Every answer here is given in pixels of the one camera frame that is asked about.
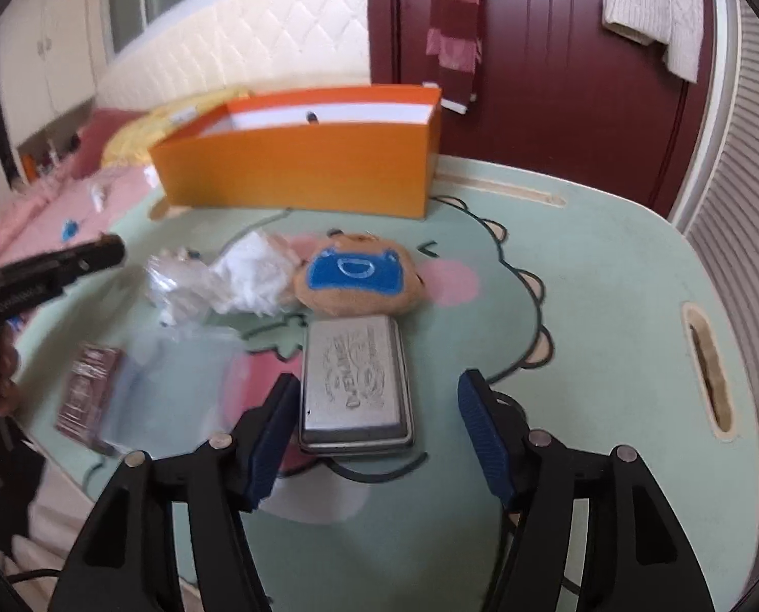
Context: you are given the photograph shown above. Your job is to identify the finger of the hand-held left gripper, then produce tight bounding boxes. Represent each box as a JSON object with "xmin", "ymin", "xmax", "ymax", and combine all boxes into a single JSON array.
[{"xmin": 6, "ymin": 234, "xmax": 127, "ymax": 288}]

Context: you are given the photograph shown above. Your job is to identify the dark red door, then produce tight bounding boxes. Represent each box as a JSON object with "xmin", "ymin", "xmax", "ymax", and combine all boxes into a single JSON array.
[{"xmin": 367, "ymin": 0, "xmax": 718, "ymax": 221}]

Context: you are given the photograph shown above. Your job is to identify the pink duvet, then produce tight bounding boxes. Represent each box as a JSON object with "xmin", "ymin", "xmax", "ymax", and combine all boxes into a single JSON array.
[{"xmin": 0, "ymin": 105, "xmax": 164, "ymax": 269}]

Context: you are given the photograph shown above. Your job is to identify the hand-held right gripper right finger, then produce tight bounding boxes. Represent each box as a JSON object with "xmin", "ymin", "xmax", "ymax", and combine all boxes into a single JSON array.
[{"xmin": 457, "ymin": 368, "xmax": 715, "ymax": 612}]

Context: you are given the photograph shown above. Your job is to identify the dusty red pillow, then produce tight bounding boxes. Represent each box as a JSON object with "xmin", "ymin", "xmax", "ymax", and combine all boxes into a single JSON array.
[{"xmin": 73, "ymin": 107, "xmax": 147, "ymax": 167}]

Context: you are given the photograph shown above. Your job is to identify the brown bear plush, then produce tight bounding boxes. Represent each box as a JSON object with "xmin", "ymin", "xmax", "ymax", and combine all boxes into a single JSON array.
[{"xmin": 292, "ymin": 229, "xmax": 426, "ymax": 316}]

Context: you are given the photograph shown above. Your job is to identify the clear plastic bag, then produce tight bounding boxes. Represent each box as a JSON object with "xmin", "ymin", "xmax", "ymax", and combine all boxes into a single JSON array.
[{"xmin": 95, "ymin": 325, "xmax": 304, "ymax": 453}]

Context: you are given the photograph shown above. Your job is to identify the yellow cartoon pillow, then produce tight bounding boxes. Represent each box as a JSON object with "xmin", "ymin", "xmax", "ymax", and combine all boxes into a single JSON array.
[{"xmin": 102, "ymin": 86, "xmax": 253, "ymax": 167}]

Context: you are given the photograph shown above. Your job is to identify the brown card box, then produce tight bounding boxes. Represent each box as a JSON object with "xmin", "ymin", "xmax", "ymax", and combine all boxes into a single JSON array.
[{"xmin": 54, "ymin": 343, "xmax": 125, "ymax": 453}]

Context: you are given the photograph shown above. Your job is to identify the red striped scarf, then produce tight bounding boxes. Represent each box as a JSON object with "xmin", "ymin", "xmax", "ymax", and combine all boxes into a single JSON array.
[{"xmin": 421, "ymin": 0, "xmax": 483, "ymax": 116}]

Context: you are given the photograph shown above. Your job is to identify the white slatted panel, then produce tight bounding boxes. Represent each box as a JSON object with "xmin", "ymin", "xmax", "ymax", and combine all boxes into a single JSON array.
[{"xmin": 679, "ymin": 0, "xmax": 759, "ymax": 435}]

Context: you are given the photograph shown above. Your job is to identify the white tissue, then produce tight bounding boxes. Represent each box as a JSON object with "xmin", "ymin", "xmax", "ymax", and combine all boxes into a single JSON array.
[{"xmin": 210, "ymin": 229, "xmax": 300, "ymax": 318}]

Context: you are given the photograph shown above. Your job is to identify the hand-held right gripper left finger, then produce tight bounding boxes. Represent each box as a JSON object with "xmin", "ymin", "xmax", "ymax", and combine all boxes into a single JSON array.
[{"xmin": 48, "ymin": 373, "xmax": 302, "ymax": 612}]

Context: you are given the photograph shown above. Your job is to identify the cream padded headboard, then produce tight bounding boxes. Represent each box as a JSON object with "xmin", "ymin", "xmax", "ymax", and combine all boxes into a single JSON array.
[{"xmin": 95, "ymin": 0, "xmax": 374, "ymax": 116}]

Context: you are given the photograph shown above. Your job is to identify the white knitted sweater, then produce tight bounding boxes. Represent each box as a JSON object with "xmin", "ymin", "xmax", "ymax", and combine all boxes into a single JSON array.
[{"xmin": 584, "ymin": 0, "xmax": 705, "ymax": 84}]

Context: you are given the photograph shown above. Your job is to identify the silver metal tin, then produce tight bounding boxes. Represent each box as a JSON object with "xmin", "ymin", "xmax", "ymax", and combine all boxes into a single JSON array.
[{"xmin": 298, "ymin": 314, "xmax": 414, "ymax": 456}]

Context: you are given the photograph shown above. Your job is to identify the cream cabinet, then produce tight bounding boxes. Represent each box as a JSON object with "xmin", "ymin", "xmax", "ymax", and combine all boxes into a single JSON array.
[{"xmin": 0, "ymin": 0, "xmax": 96, "ymax": 141}]

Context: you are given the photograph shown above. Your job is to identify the orange cardboard box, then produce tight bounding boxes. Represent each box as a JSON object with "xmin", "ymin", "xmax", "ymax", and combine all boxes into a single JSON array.
[{"xmin": 148, "ymin": 84, "xmax": 444, "ymax": 221}]

